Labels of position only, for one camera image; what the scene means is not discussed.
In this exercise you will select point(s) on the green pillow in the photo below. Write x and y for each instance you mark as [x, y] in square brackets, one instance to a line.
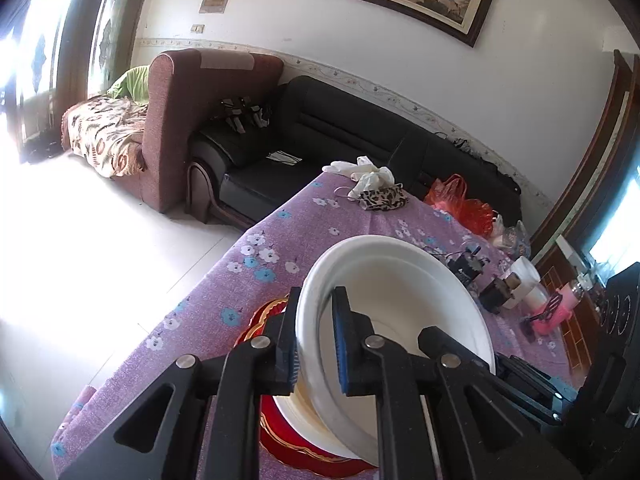
[132, 85]

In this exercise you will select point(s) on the black round device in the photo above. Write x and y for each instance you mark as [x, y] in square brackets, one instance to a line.
[467, 267]

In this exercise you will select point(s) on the red plate with gold rim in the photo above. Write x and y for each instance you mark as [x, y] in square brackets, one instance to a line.
[280, 440]

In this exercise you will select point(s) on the dark shoes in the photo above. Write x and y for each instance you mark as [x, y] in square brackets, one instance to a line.
[45, 147]

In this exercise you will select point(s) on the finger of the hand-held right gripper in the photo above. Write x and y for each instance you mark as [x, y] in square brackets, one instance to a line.
[450, 342]
[530, 385]

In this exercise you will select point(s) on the brown wooden sideboard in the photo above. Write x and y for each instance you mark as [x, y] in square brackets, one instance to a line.
[575, 345]

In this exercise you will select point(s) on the black leather sofa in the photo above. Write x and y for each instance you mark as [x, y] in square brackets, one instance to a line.
[325, 120]

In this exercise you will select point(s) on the patterned blanket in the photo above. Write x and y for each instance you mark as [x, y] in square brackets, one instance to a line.
[105, 130]

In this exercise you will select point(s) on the black box device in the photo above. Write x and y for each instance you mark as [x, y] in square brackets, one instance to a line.
[492, 295]

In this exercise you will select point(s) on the white paper roll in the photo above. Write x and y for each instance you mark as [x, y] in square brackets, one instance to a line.
[527, 280]

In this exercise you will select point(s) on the white paper bowl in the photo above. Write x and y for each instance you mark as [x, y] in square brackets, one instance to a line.
[400, 280]
[300, 412]

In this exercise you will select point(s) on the glass door with dark frame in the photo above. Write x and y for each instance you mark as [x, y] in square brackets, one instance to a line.
[75, 60]

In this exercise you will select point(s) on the white gloves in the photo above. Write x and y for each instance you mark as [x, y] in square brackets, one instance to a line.
[372, 177]

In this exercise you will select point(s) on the maroon armchair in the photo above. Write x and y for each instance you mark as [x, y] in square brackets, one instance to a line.
[170, 125]

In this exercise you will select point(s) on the pink woven holder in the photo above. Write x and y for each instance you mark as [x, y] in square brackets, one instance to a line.
[560, 305]

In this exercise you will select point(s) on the clear plastic bag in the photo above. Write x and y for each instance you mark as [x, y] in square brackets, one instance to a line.
[517, 240]

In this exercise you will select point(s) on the purple floral tablecloth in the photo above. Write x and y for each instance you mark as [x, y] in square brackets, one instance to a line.
[250, 270]

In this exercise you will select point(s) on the red plastic bag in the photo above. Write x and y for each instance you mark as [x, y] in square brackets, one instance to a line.
[465, 210]

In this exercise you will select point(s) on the leopard print cloth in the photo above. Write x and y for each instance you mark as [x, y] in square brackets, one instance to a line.
[382, 199]

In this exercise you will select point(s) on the white paper sheet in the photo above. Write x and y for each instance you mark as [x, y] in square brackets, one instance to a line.
[285, 157]

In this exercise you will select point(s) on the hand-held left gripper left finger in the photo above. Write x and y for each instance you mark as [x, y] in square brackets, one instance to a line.
[285, 355]

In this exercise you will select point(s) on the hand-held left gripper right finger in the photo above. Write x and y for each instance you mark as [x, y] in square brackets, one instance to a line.
[341, 345]

